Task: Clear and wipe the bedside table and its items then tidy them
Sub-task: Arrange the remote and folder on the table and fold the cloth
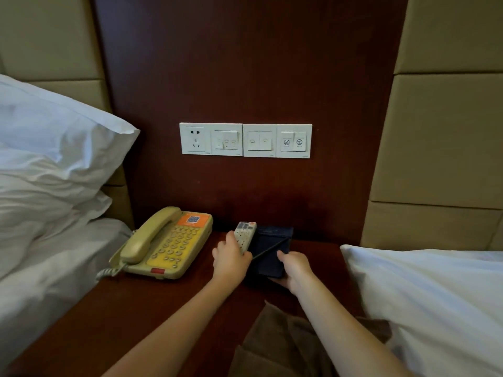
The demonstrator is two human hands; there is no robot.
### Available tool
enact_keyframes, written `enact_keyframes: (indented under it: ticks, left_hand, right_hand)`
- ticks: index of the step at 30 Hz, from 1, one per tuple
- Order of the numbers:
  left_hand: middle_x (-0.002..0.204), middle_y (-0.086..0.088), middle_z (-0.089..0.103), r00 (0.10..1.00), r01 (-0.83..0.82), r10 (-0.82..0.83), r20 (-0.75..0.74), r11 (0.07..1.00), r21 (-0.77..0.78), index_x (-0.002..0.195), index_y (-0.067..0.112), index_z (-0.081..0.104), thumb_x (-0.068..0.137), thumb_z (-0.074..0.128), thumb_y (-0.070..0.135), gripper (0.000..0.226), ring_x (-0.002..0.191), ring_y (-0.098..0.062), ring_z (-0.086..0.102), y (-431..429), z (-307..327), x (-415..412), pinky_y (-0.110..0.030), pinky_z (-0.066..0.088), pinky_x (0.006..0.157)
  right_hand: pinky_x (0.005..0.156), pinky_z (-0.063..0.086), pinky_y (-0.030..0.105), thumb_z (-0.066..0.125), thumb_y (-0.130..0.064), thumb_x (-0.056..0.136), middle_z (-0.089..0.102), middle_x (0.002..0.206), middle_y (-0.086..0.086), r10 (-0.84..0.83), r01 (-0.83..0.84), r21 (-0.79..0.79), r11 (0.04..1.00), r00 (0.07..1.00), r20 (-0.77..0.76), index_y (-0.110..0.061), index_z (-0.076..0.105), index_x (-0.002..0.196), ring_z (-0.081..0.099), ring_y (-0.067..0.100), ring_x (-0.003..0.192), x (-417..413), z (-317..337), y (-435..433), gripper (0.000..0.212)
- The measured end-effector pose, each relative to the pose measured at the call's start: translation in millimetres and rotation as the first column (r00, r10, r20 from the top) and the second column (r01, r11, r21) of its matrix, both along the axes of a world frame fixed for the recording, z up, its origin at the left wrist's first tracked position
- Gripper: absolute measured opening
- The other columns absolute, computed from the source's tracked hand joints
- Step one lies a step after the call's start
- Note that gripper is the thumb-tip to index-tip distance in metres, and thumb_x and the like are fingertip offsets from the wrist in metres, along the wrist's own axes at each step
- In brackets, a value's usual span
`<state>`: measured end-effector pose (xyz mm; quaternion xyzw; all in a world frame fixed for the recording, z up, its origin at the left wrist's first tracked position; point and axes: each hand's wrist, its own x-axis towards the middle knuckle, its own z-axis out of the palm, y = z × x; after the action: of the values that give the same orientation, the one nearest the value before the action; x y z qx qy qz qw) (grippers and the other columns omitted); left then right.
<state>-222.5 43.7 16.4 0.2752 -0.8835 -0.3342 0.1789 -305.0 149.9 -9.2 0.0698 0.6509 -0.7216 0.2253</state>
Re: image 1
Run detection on white four-button switch panel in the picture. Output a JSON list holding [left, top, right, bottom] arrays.
[[243, 123, 313, 160]]

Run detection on white remote control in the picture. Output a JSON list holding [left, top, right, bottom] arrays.
[[234, 221, 258, 255]]

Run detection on dark wooden nightstand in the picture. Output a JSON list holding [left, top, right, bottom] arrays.
[[6, 231, 366, 377]]

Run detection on smooth white pillow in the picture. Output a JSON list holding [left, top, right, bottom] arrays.
[[0, 73, 141, 193]]

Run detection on white bed sheet mattress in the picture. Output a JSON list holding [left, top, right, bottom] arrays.
[[0, 217, 133, 370]]

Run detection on person's left hand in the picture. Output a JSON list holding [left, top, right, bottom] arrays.
[[211, 230, 254, 292]]

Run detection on dark blue scribbled pouch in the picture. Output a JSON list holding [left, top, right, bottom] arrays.
[[245, 225, 294, 280]]

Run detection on person's left forearm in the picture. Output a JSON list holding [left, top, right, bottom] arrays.
[[100, 278, 236, 377]]

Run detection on yellow corded telephone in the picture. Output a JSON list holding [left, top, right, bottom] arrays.
[[108, 206, 214, 281]]

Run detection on white socket and switch panel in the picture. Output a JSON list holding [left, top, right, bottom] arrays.
[[179, 122, 244, 157]]

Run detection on beige padded headboard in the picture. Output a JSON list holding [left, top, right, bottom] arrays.
[[360, 0, 503, 252]]

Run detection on brown cleaning cloth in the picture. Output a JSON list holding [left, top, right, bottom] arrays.
[[227, 301, 393, 377]]

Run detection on person's right hand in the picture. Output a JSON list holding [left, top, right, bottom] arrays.
[[269, 250, 317, 297]]

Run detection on beige telephone cord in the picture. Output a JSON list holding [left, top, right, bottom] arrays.
[[95, 264, 126, 282]]

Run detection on white bed cover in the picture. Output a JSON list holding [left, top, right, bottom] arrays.
[[340, 244, 503, 377]]

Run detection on person's right forearm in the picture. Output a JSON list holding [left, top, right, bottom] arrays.
[[297, 278, 415, 377]]

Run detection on crumpled white pillow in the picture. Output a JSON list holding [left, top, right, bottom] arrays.
[[0, 152, 114, 281]]

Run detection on black pen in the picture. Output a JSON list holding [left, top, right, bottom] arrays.
[[251, 237, 291, 260]]

